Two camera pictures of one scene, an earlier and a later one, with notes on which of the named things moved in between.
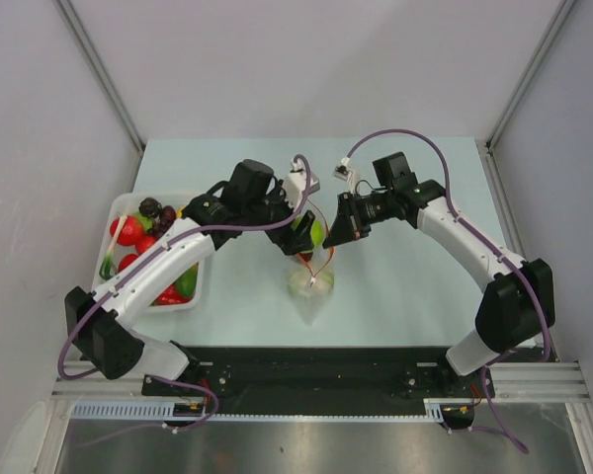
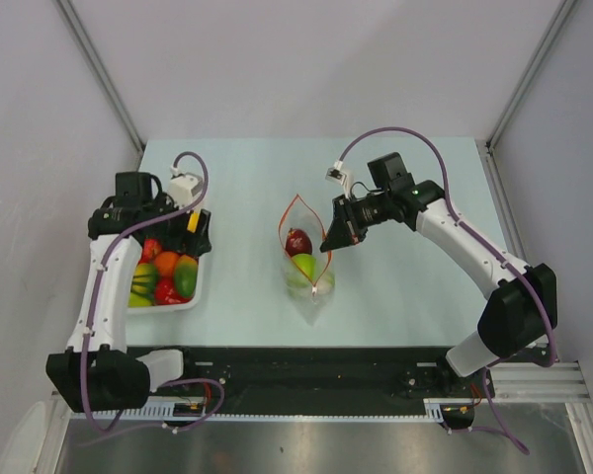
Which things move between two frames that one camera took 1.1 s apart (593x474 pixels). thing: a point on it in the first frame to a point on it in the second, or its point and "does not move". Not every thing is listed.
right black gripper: [347, 227] does not move
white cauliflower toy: [310, 284] does not move
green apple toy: [317, 232] to [307, 262]
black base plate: [319, 379] does not move
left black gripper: [293, 241] to [190, 243]
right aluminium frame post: [531, 71] does not move
